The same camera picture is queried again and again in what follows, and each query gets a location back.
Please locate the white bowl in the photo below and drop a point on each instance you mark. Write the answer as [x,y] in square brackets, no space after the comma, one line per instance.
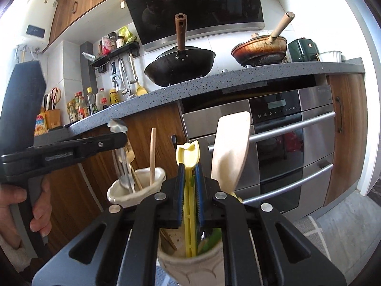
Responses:
[329,56]

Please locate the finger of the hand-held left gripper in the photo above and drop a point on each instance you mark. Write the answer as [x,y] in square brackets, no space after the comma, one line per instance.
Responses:
[101,147]

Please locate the green packet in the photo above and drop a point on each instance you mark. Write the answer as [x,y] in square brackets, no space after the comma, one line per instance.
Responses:
[128,34]

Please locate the crumpled plastic bag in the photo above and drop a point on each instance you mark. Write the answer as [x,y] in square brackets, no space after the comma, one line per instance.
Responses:
[87,56]

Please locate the pale wooden spatula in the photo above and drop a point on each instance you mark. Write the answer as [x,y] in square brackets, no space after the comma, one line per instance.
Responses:
[230,149]

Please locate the brown frying pan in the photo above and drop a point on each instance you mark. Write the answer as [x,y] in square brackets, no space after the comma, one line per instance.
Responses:
[259,50]

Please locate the green plastic utensil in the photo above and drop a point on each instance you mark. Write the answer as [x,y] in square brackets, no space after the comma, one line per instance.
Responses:
[208,244]

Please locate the black range hood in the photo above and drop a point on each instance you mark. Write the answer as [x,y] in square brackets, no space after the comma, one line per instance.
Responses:
[193,6]

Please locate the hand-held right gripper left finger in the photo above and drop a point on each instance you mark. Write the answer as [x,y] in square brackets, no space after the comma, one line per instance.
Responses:
[180,196]

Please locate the hanging yellow spoon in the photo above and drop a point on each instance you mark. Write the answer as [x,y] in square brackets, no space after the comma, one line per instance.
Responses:
[140,91]

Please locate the gold fork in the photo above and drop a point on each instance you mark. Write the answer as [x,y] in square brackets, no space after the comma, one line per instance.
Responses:
[131,155]

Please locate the wooden knife block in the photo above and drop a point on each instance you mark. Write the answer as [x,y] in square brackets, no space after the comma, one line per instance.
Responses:
[53,117]

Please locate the grey plaid cloth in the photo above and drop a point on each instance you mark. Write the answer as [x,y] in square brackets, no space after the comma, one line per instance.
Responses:
[336,244]

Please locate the hanging steel ladle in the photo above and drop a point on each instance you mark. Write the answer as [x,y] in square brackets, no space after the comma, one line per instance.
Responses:
[133,68]
[123,77]

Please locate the green air fryer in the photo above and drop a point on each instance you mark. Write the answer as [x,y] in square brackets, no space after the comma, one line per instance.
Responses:
[302,50]

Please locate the dark-lidded spice jar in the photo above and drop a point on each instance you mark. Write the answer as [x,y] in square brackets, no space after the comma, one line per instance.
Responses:
[112,40]
[120,41]

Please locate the row of condiment bottles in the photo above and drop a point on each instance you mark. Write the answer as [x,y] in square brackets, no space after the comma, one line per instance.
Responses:
[89,101]

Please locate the white ceramic floral utensil holder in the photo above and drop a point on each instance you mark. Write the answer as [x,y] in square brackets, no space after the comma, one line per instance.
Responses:
[190,269]

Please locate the wooden chopstick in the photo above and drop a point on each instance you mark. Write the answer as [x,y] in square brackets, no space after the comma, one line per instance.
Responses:
[137,178]
[153,155]

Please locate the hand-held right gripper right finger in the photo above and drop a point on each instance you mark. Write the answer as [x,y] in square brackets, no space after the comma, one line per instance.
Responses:
[200,196]

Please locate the silver spoon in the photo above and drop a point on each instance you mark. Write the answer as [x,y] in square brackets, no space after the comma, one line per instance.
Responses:
[117,126]

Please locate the stainless steel oven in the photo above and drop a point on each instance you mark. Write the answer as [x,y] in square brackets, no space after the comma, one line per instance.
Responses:
[315,140]

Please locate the person's left hand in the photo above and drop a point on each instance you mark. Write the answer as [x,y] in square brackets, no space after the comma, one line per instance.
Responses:
[41,211]

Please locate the orange snack packet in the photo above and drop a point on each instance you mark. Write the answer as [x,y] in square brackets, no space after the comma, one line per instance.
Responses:
[40,125]

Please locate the black wall shelf rack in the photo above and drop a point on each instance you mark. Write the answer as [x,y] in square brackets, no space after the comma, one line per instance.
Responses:
[119,50]

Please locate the white water heater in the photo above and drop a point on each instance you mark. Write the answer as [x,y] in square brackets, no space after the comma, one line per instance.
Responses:
[35,20]

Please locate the wooden base cabinets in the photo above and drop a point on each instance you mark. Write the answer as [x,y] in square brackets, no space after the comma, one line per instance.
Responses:
[145,125]

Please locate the yellow plastic utensil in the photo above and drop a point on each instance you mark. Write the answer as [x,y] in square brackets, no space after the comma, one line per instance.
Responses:
[188,155]

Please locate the silver fork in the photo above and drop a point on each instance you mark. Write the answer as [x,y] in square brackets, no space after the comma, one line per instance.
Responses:
[119,166]

